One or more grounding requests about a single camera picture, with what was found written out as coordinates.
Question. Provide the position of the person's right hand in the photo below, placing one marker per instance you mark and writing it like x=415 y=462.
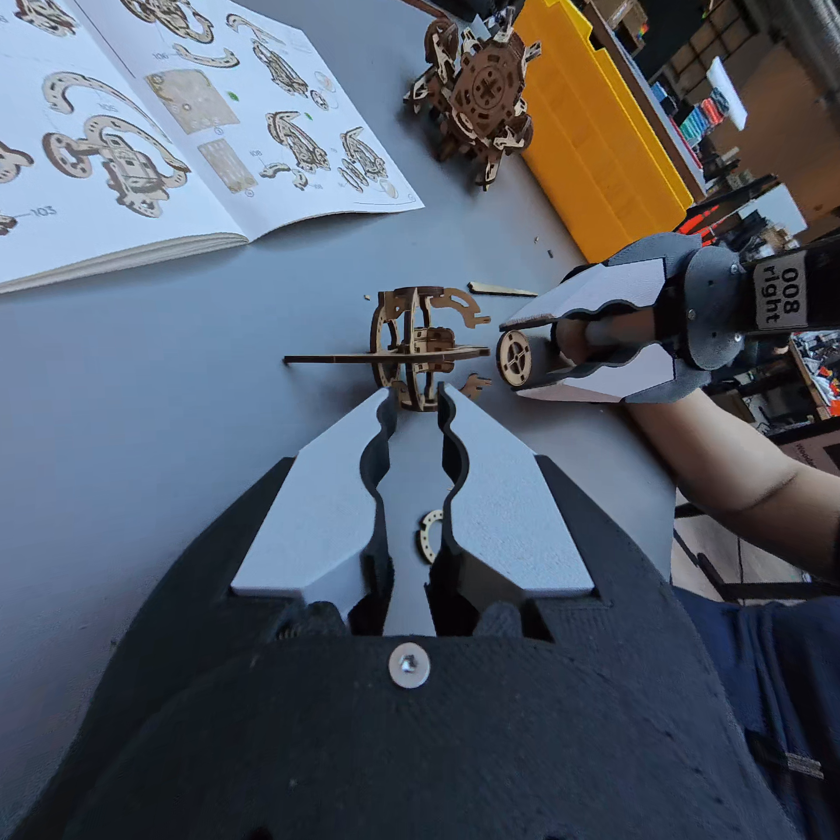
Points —
x=571 y=341

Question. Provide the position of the thin wooden stick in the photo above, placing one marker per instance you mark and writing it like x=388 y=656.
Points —
x=502 y=289

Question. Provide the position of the stack of coloured boxes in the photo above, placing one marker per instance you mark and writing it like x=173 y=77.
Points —
x=702 y=124

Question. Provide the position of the brown printed cardboard box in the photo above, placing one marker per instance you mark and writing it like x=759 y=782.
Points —
x=810 y=453

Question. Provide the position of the horseshoe wooden part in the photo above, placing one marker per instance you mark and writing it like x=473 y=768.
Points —
x=423 y=535

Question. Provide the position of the person's navy clothing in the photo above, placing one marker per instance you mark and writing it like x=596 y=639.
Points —
x=754 y=689

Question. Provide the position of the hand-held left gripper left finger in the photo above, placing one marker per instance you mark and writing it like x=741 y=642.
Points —
x=308 y=525

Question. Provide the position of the small wooden model assembly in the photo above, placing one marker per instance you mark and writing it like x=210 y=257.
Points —
x=433 y=341

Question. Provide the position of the spoked wooden wheel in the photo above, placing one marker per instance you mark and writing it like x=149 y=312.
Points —
x=514 y=359

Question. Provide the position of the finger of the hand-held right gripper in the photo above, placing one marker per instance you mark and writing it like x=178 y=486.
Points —
x=610 y=380
x=604 y=285

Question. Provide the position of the yellow storage bin stack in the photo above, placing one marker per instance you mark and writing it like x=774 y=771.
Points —
x=590 y=164

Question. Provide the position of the large wooden mechanical model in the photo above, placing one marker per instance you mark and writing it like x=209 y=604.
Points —
x=485 y=85

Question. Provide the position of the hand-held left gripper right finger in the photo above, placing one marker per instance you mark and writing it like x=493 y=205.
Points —
x=518 y=525

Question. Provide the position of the open instruction booklet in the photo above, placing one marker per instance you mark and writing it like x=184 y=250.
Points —
x=197 y=184

